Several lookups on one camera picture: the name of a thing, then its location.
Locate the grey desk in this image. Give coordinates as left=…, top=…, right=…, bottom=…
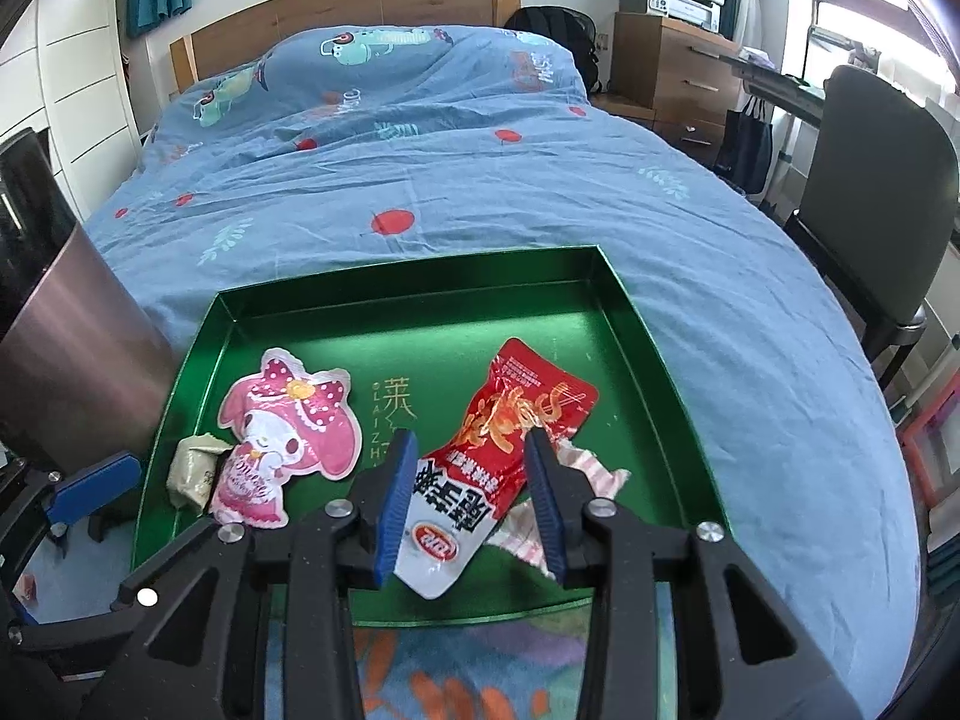
left=731, top=52, right=833, bottom=128

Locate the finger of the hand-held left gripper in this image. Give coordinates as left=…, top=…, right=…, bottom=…
left=0, top=581, right=162, bottom=661
left=41, top=452, right=147, bottom=545

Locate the pink cartoon snack packet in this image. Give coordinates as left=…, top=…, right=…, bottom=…
left=208, top=347, right=353, bottom=530

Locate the black backpack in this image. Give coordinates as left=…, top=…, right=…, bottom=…
left=504, top=6, right=601, bottom=95

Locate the pink striped snack packet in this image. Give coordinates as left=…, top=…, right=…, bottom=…
left=480, top=439, right=632, bottom=567

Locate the red and white snack packet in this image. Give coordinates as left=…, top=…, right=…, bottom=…
left=394, top=337, right=601, bottom=601

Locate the green box tray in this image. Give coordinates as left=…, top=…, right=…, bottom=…
left=129, top=244, right=730, bottom=627

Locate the wooden drawer cabinet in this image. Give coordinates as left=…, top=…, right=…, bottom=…
left=609, top=11, right=740, bottom=166

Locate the black chair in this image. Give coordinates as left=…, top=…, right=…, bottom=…
left=784, top=64, right=960, bottom=391

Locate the wooden headboard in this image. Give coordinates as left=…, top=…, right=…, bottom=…
left=169, top=0, right=522, bottom=83

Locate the black and bronze kettle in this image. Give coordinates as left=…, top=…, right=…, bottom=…
left=0, top=127, right=185, bottom=473

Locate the orange framed board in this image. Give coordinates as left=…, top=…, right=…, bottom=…
left=896, top=390, right=960, bottom=507

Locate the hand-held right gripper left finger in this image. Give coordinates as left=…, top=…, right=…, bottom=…
left=71, top=429, right=419, bottom=720

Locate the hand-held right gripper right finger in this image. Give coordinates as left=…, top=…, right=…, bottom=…
left=523, top=427, right=863, bottom=720

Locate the dark tote bag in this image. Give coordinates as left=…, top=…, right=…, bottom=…
left=712, top=94, right=775, bottom=196

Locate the white wardrobe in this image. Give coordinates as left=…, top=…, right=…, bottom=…
left=0, top=0, right=151, bottom=226

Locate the small beige snack packet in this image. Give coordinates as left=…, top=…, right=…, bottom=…
left=166, top=433, right=233, bottom=515

